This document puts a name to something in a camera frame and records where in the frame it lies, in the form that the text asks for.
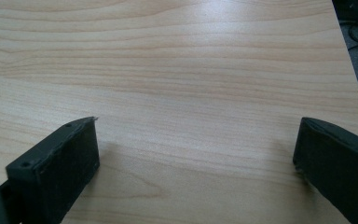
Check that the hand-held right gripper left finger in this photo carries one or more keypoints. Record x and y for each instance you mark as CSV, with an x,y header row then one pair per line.
x,y
56,168

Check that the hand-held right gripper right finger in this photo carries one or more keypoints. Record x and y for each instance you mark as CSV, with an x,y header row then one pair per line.
x,y
338,165

